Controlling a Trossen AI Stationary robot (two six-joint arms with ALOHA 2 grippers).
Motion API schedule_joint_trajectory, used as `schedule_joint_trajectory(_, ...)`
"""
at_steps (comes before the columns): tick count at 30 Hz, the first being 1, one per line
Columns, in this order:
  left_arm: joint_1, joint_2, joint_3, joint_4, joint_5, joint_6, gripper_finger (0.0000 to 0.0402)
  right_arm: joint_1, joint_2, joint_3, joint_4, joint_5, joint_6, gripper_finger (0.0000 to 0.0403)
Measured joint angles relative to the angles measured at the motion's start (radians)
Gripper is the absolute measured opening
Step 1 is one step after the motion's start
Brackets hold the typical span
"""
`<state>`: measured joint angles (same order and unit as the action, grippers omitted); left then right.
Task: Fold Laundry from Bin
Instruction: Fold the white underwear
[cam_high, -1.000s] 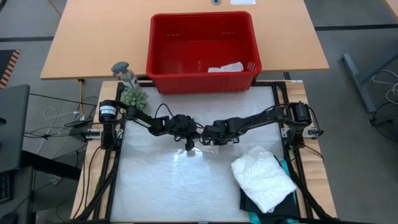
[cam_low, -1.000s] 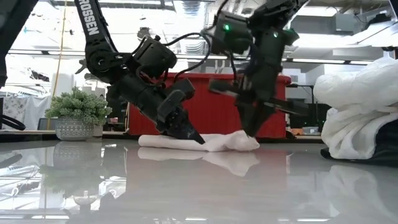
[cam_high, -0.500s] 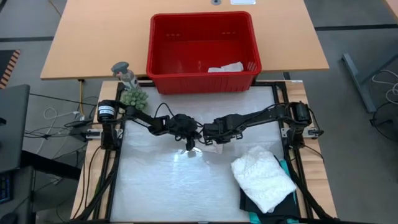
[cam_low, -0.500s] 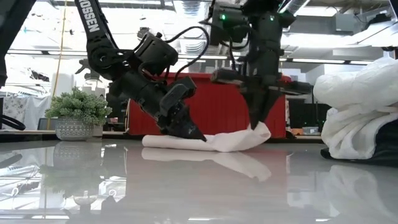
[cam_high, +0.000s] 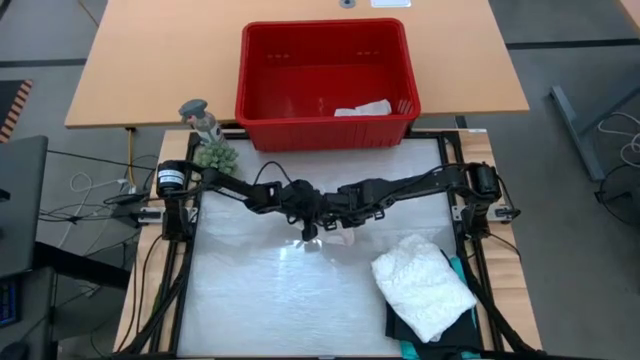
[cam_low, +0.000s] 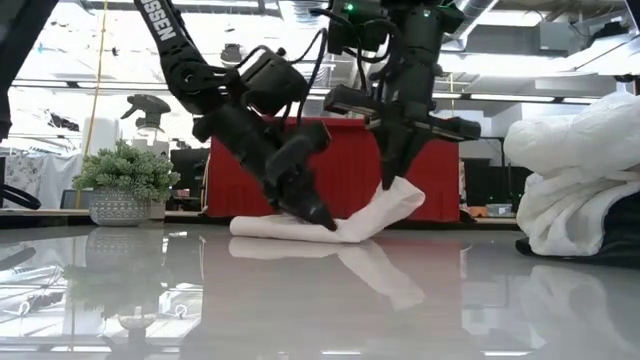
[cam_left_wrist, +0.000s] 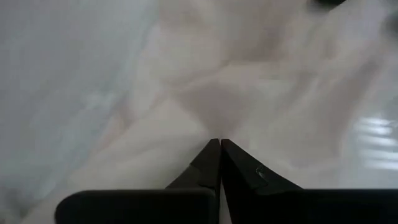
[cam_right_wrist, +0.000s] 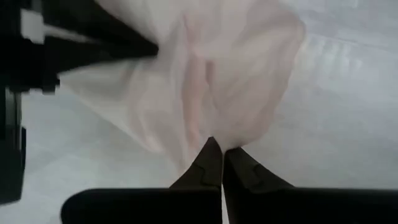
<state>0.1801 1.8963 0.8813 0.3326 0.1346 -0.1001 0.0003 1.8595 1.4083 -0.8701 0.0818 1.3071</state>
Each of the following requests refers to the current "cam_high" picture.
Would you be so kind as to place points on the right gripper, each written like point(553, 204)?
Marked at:
point(350, 200)

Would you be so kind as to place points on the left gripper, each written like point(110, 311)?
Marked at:
point(302, 200)

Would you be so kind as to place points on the small pinkish white garment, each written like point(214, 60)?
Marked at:
point(342, 236)

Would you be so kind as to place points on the black jacket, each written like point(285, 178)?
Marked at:
point(400, 325)

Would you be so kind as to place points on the thin plain white cloth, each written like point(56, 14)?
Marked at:
point(370, 108)

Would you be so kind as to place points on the teal garment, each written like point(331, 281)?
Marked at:
point(462, 275)

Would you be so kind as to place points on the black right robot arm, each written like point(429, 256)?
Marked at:
point(430, 182)

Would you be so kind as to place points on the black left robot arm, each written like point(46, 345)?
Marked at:
point(225, 185)

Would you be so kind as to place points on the red plastic laundry bin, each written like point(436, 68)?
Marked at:
point(290, 40)

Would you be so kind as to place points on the green potted succulent plant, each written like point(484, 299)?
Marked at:
point(216, 156)

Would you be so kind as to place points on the clear spray bottle grey head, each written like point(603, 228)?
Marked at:
point(195, 107)

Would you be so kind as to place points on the white desk socket plate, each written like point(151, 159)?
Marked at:
point(390, 3)

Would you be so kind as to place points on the orange wooden desk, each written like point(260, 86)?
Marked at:
point(150, 60)
point(632, 10)

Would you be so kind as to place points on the grey metal desk leg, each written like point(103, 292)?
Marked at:
point(575, 130)

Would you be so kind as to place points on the dark grey laptop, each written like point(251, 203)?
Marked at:
point(20, 200)

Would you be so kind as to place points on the black orange striped mat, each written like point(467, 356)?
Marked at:
point(15, 112)

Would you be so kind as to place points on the black aluminium table frame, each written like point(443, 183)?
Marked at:
point(183, 280)

